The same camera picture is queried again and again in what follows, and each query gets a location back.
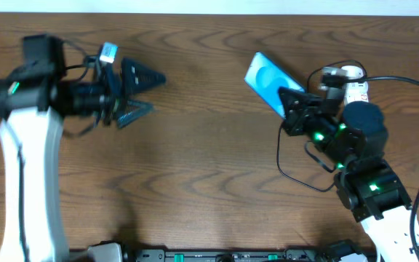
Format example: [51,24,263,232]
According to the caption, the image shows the blue Galaxy smartphone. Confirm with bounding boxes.
[244,52,305,118]

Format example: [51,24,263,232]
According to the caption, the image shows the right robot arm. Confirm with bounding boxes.
[279,87,419,261]

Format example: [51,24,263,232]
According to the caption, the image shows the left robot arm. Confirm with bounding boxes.
[0,34,166,261]

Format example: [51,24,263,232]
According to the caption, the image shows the white USB charger plug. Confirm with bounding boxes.
[341,65,364,84]

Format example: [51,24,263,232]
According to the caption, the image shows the white power strip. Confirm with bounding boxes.
[343,82,369,106]

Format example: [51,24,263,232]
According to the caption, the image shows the black charging cable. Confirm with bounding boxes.
[276,59,369,193]

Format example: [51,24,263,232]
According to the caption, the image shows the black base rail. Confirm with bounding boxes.
[68,241,368,262]

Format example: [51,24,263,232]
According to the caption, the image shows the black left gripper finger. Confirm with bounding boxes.
[116,100,153,129]
[121,57,166,96]

